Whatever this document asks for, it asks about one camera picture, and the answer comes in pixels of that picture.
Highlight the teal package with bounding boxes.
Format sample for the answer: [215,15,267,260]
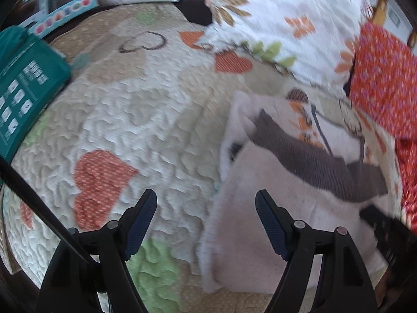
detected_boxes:
[0,26,71,162]

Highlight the teal box with coloured dots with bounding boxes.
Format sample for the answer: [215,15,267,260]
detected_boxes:
[19,0,99,38]

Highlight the red floral pillow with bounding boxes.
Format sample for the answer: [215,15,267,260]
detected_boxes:
[349,22,416,231]

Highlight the quilted heart pattern bedspread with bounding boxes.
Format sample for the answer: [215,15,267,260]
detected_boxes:
[0,3,402,313]

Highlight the light pink small garment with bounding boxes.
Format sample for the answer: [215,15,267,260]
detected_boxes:
[199,91,401,293]

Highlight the white floral pillow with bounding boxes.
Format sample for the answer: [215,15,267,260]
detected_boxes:
[197,0,372,95]

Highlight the wooden spindle headboard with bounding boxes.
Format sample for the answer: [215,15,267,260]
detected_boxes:
[370,0,416,55]

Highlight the black diagonal rod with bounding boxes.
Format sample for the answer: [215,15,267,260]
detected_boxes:
[1,157,96,266]

